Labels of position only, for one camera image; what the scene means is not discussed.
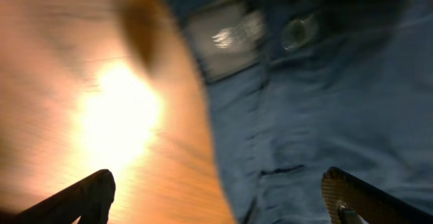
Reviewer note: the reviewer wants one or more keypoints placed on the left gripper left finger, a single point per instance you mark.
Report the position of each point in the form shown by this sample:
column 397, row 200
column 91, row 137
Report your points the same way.
column 87, row 201

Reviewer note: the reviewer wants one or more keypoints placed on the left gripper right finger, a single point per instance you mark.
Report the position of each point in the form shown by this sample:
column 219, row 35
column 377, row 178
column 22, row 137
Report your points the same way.
column 350, row 200

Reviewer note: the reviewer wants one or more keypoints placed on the navy blue shorts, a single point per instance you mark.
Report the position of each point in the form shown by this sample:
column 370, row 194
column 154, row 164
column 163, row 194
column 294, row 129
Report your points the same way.
column 297, row 86

